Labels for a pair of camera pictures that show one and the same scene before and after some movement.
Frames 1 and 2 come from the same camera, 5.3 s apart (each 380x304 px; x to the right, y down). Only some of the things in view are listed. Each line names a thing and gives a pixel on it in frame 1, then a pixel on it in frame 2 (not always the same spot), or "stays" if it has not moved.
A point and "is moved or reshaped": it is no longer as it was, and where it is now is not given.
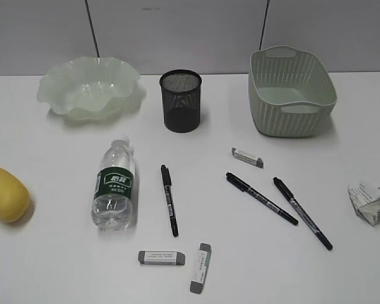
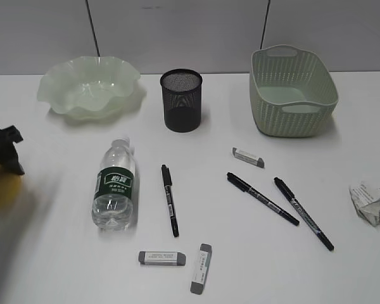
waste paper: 367,199 stays
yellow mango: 8,197 is moved or reshaped
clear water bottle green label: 112,206 stays
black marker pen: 167,181 stays
